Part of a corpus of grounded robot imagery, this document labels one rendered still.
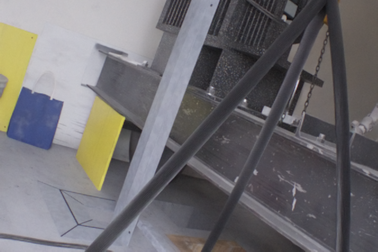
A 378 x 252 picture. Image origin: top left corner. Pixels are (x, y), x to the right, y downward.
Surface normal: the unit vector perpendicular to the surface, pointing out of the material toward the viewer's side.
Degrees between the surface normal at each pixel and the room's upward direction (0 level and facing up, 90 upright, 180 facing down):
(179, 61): 90
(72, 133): 90
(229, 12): 90
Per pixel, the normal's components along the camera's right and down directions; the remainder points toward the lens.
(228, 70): 0.47, 0.25
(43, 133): 0.29, 0.17
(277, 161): -0.81, -0.26
